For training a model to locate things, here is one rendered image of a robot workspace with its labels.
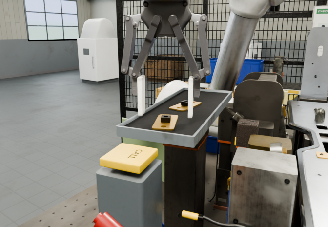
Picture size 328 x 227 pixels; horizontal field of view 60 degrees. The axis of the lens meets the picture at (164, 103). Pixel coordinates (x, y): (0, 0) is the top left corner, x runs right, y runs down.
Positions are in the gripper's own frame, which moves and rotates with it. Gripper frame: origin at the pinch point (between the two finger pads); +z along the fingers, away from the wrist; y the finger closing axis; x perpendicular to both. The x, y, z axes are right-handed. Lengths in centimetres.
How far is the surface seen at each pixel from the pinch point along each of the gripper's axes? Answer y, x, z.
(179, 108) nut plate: 1.8, 9.0, 3.8
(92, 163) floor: -105, 206, 121
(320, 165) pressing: 35.8, 20.1, 20.1
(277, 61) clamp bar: 36, 73, 0
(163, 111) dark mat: -1.5, 7.3, 4.1
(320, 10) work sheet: 68, 123, -23
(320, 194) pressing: 30.8, 6.5, 20.1
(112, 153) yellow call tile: -5.4, -14.3, 4.1
